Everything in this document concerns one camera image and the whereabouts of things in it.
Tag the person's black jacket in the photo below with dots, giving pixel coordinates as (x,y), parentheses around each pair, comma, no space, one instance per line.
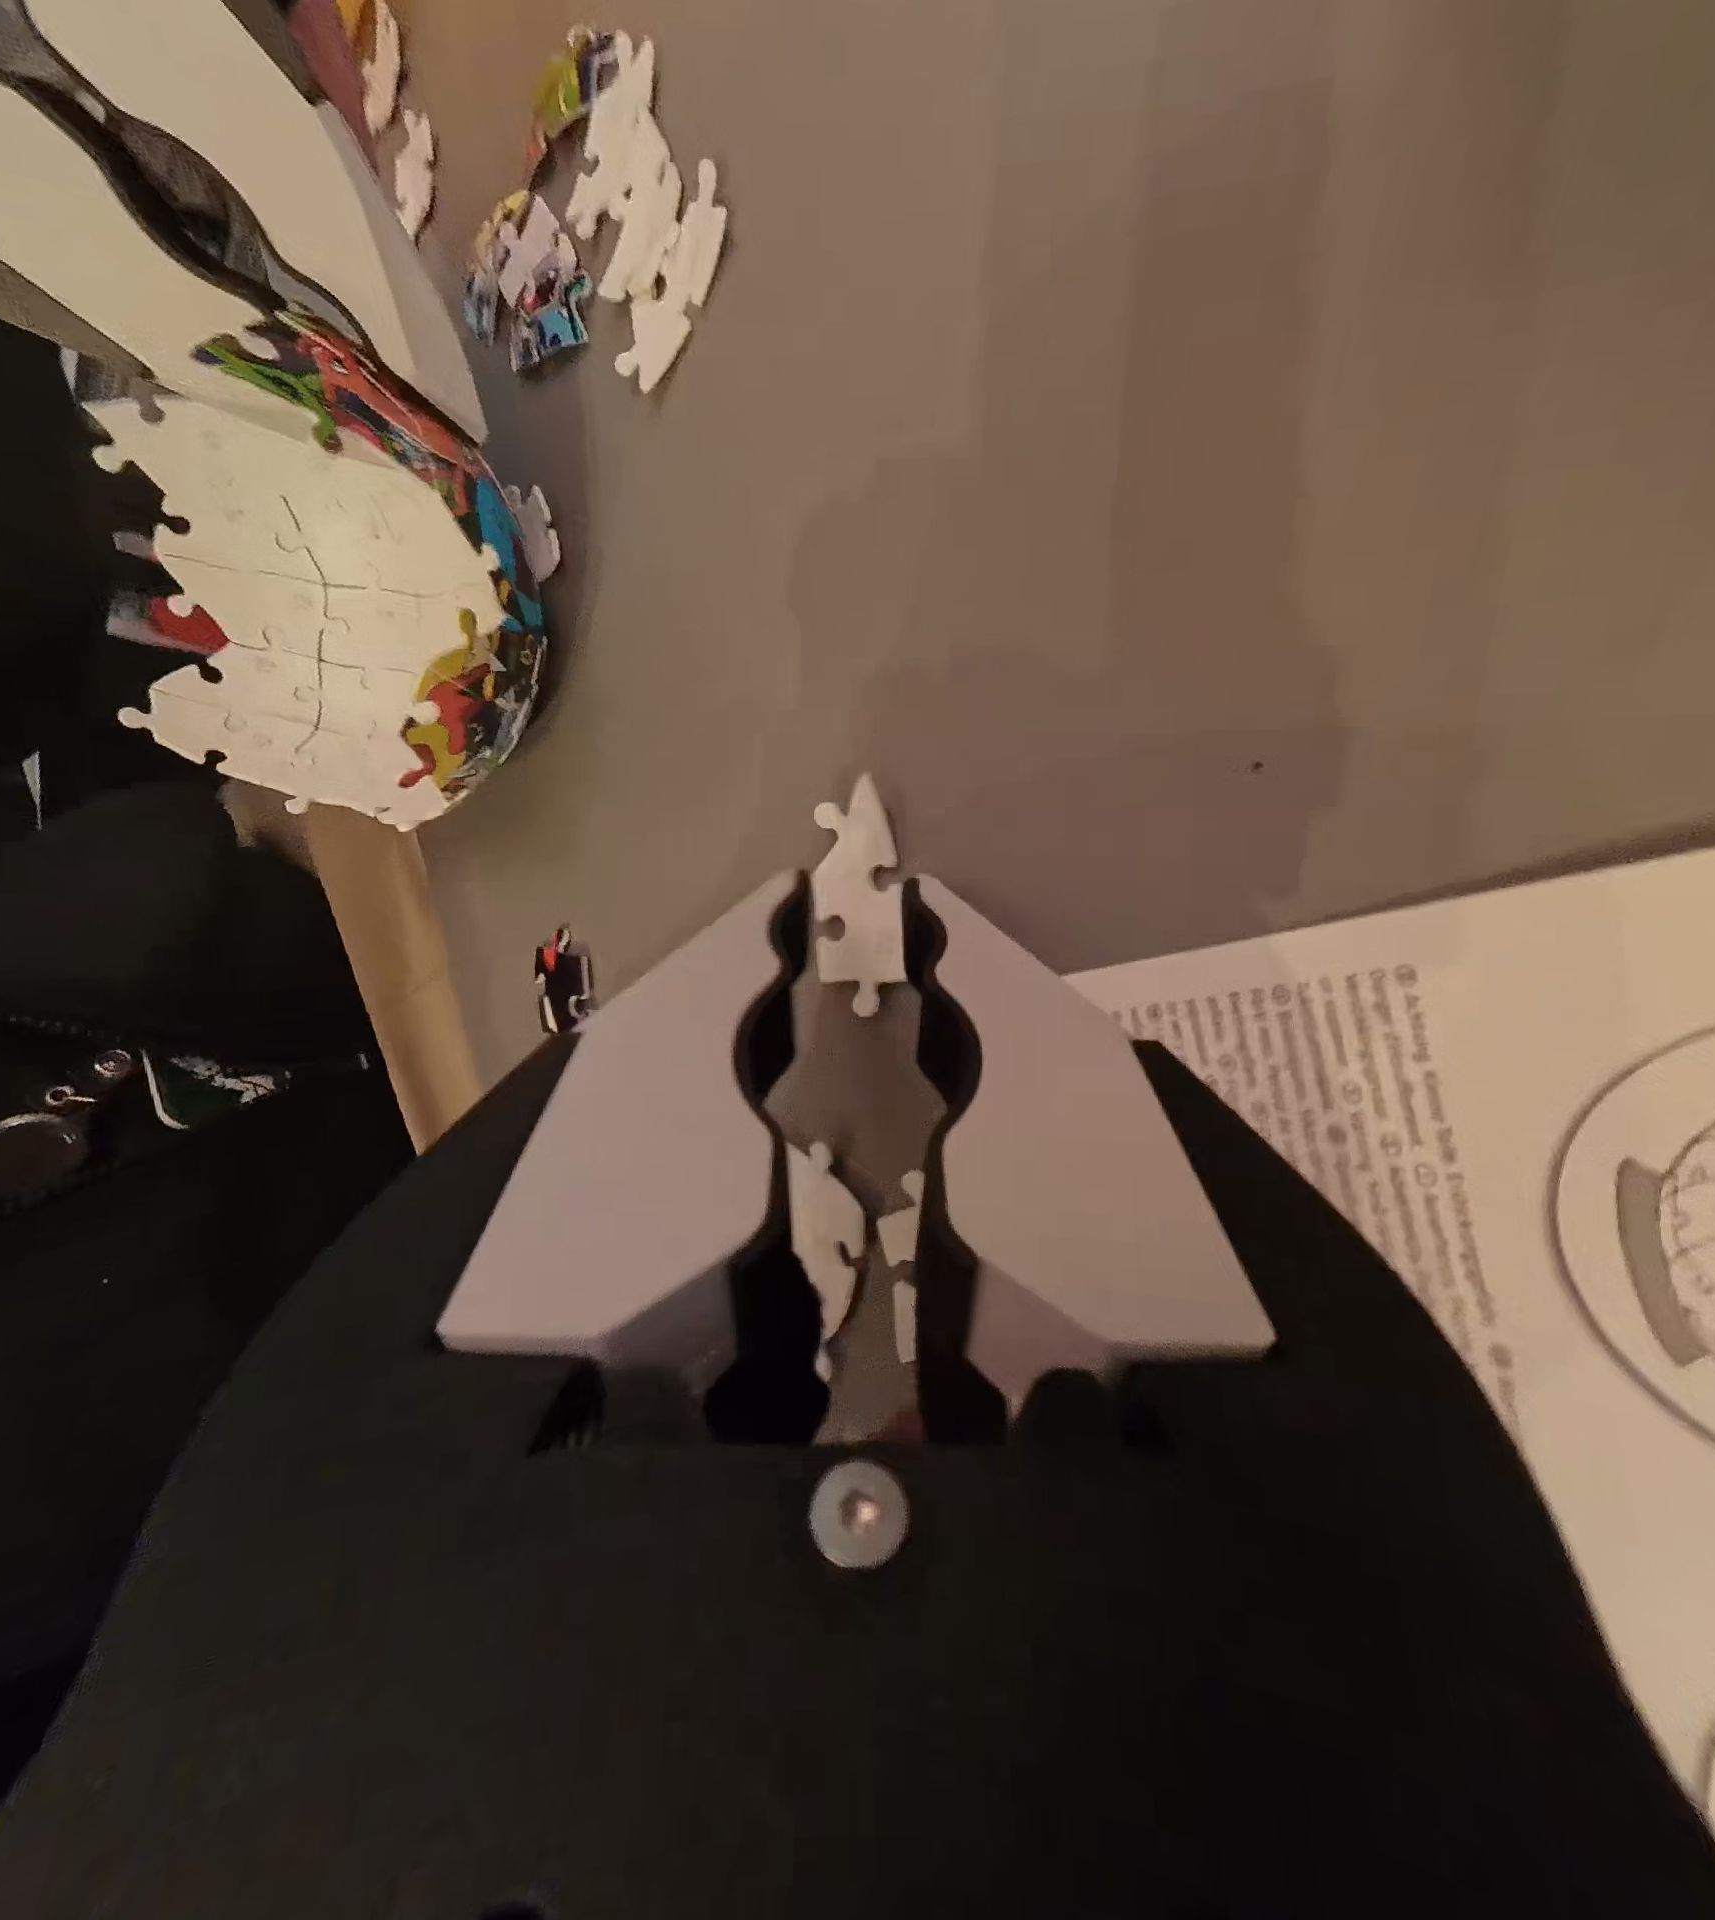
(46,1426)

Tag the heap of loose puzzle pieces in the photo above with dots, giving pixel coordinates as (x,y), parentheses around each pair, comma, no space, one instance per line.
(642,224)

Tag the puzzle instruction leaflet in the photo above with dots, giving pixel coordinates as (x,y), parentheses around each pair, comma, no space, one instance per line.
(1472,1199)

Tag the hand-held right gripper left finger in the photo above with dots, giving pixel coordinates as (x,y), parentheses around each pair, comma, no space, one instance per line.
(619,1199)

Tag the black red puzzle piece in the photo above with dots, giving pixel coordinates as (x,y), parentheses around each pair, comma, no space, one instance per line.
(569,983)

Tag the partly built puzzle ball shell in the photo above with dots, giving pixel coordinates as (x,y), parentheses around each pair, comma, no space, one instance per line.
(304,600)

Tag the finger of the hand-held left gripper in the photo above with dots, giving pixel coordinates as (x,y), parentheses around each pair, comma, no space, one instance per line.
(304,196)
(5,196)

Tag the black white patterned card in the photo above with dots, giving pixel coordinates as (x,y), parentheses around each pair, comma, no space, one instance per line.
(227,1081)

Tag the person's beige trousers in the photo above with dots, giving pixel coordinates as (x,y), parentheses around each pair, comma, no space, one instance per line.
(400,992)

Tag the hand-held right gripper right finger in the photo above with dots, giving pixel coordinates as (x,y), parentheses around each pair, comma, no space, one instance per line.
(1100,1199)

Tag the metal badge reel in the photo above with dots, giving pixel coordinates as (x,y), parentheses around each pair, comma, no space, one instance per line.
(39,1141)

